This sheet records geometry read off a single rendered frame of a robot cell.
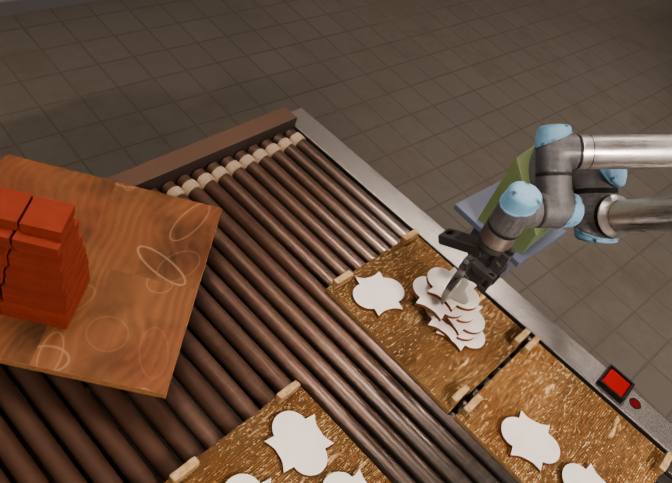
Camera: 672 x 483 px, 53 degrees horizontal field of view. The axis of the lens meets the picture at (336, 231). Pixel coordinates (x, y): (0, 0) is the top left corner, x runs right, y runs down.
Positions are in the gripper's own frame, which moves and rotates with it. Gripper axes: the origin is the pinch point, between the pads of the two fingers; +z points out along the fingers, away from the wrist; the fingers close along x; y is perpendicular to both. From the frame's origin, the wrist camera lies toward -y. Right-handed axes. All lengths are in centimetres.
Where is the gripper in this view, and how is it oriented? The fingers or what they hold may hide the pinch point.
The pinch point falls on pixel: (452, 288)
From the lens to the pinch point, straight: 166.1
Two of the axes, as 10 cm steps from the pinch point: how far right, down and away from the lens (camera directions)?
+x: 6.3, -4.4, 6.4
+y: 7.3, 6.1, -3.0
